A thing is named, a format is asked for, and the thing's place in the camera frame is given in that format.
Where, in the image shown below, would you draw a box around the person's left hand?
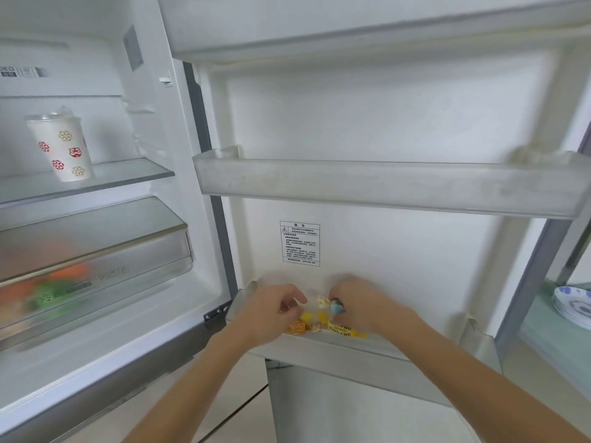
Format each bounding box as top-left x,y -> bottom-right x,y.
229,283 -> 308,352

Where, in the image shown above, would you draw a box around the person's right hand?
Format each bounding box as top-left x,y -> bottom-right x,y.
330,276 -> 417,337

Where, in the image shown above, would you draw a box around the person's left forearm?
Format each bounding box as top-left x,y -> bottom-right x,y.
121,324 -> 264,443

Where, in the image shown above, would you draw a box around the person's right forearm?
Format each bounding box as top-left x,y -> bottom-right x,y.
392,311 -> 591,443

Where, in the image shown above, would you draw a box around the yellow printed packet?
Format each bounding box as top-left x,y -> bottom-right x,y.
323,318 -> 370,340

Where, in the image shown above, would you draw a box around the white warning label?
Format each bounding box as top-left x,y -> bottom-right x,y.
279,221 -> 321,265

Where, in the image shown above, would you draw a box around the clear door shelf with sweets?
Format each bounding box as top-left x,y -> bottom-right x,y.
225,280 -> 501,408

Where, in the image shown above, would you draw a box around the metal door hinge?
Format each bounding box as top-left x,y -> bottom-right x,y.
203,300 -> 232,322

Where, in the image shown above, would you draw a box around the clear narrow door shelf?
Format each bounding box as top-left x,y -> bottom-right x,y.
192,145 -> 591,220

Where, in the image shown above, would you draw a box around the silver lower fridge door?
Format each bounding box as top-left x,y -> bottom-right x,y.
265,359 -> 469,443

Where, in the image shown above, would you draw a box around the white fridge body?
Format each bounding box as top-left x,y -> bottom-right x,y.
0,0 -> 241,443

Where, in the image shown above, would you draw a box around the white fridge door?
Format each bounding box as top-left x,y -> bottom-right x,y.
157,0 -> 591,409

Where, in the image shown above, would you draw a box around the clear crisper drawer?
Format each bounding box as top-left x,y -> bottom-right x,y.
0,197 -> 194,352

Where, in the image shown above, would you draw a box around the pale green table cover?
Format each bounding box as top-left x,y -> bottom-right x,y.
517,280 -> 591,393

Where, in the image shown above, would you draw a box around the glass fridge shelf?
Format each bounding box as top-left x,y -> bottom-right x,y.
0,157 -> 176,209

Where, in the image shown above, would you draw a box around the blue patterned white plate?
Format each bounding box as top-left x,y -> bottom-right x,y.
553,286 -> 591,320
552,297 -> 591,331

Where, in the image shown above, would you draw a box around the orange and green vegetables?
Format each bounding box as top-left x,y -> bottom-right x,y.
0,263 -> 93,328

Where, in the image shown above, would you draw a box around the clear large door shelf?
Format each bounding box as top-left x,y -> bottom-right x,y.
157,0 -> 591,65

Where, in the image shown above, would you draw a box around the white paper cup red print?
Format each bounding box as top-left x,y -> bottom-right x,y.
24,106 -> 95,183

